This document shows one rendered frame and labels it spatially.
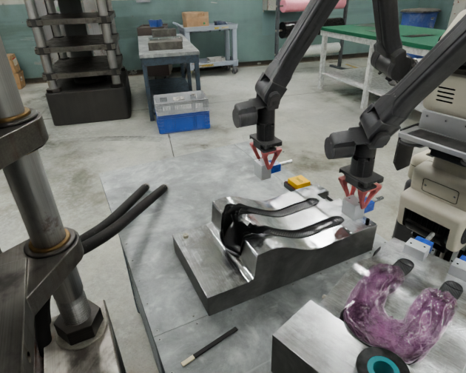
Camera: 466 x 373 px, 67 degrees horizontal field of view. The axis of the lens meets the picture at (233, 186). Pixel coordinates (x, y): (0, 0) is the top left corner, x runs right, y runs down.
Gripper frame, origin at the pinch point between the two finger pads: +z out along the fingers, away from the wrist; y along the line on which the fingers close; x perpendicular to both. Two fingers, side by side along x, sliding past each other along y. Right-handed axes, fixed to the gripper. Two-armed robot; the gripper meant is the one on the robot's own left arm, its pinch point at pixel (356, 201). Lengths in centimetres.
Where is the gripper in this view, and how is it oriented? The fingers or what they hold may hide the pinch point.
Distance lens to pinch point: 103.7
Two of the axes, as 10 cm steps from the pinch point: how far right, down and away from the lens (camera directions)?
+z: 0.5, 8.6, 5.0
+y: 4.4, 4.3, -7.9
